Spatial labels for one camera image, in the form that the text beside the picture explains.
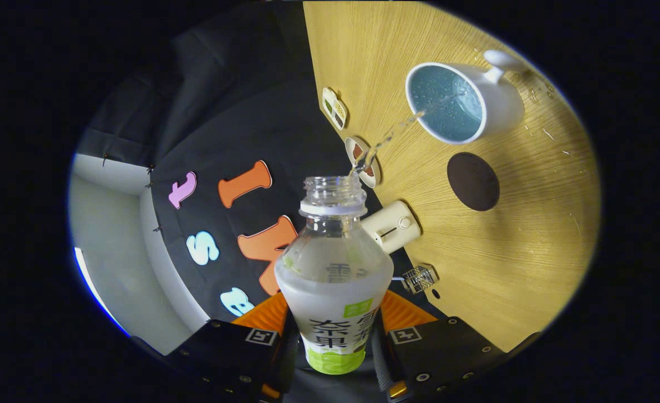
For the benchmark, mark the wooden table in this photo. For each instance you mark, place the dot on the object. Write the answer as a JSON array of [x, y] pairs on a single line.
[[531, 252]]

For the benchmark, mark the pile of dark red food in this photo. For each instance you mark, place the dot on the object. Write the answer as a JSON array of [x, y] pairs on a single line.
[[357, 152]]

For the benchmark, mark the clear bottle with white label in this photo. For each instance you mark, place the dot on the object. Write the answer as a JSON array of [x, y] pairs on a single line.
[[334, 302]]

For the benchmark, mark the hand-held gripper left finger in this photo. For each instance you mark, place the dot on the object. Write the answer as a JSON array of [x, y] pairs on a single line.
[[285, 364]]

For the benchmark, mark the white cup with blue inside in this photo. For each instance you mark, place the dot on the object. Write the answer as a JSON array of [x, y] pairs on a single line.
[[500, 101]]

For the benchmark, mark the clear juice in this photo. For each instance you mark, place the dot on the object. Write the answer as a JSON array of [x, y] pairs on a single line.
[[388, 136]]

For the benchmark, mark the round cream plate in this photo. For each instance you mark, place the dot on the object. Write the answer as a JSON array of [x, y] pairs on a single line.
[[350, 146]]

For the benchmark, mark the white divided tray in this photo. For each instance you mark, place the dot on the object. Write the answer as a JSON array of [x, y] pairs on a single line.
[[335, 108]]

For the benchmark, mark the dark brown round coaster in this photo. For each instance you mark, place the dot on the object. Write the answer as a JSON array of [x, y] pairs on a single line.
[[473, 182]]

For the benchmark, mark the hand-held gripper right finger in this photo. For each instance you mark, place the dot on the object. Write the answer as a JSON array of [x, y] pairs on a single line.
[[381, 358]]

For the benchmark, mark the cream toaster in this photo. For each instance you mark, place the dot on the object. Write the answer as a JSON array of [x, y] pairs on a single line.
[[391, 224]]

